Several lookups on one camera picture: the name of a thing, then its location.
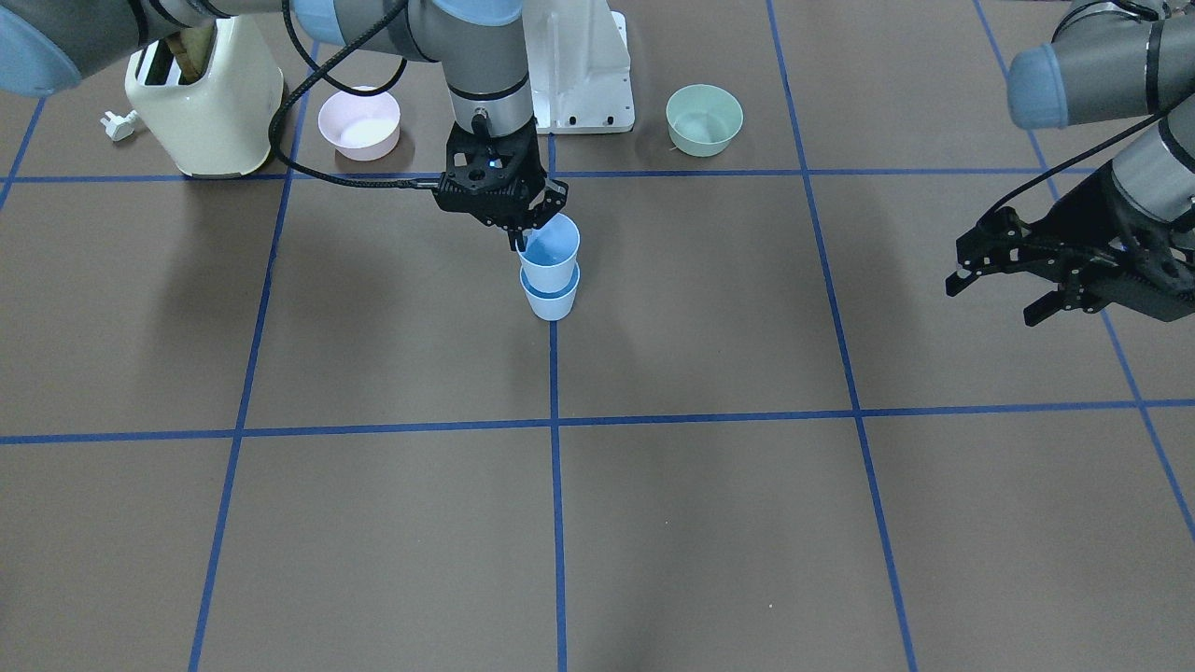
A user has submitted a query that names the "white toaster power plug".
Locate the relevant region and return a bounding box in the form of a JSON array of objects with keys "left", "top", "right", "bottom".
[{"left": 102, "top": 110, "right": 141, "bottom": 142}]

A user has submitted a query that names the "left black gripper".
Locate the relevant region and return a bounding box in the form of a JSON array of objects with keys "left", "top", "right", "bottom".
[{"left": 945, "top": 167, "right": 1194, "bottom": 328}]

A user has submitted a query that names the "pink bowl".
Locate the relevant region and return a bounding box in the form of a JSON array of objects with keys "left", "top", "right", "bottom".
[{"left": 317, "top": 91, "right": 402, "bottom": 161}]

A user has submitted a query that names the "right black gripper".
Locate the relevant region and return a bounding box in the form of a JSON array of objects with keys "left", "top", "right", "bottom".
[{"left": 433, "top": 120, "right": 569, "bottom": 253}]

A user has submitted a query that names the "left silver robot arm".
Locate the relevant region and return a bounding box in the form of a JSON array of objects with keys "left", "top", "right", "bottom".
[{"left": 945, "top": 1, "right": 1194, "bottom": 325}]

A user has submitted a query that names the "bread slice in toaster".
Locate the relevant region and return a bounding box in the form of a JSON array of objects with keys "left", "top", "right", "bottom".
[{"left": 165, "top": 24, "right": 215, "bottom": 84}]

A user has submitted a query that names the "cream toaster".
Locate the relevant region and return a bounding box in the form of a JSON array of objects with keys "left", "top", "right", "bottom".
[{"left": 124, "top": 16, "right": 284, "bottom": 179}]

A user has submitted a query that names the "mint green bowl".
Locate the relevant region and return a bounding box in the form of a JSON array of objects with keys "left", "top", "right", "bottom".
[{"left": 664, "top": 84, "right": 744, "bottom": 158}]

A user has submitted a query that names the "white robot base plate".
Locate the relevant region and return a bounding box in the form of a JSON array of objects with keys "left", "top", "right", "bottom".
[{"left": 522, "top": 1, "right": 636, "bottom": 135}]

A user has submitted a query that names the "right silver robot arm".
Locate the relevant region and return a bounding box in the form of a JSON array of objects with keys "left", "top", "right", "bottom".
[{"left": 1, "top": 1, "right": 569, "bottom": 252}]

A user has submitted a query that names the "light blue cup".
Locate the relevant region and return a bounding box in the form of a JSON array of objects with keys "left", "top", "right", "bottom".
[
  {"left": 519, "top": 265, "right": 582, "bottom": 322},
  {"left": 519, "top": 213, "right": 581, "bottom": 294}
]

